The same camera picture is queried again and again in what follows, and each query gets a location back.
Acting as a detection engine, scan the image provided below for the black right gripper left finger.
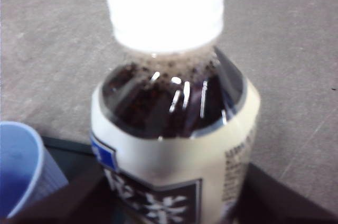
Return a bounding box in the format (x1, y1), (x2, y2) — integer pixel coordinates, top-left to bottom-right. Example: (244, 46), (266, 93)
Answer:
(10, 164), (119, 224)

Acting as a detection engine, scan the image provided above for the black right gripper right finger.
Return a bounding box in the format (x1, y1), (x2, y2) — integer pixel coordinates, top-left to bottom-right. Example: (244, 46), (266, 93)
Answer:
(232, 163), (338, 224)

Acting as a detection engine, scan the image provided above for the dark oolong tea bottle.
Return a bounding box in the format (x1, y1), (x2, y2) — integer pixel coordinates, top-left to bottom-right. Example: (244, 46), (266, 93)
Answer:
(90, 0), (261, 224)

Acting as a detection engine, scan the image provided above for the blue ribbed plastic cup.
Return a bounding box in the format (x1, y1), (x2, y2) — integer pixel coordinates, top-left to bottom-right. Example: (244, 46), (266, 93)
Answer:
(0, 121), (70, 219)

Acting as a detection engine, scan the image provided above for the dark rectangular tray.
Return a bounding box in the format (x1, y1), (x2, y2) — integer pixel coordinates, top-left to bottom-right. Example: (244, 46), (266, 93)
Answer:
(42, 136), (104, 185)

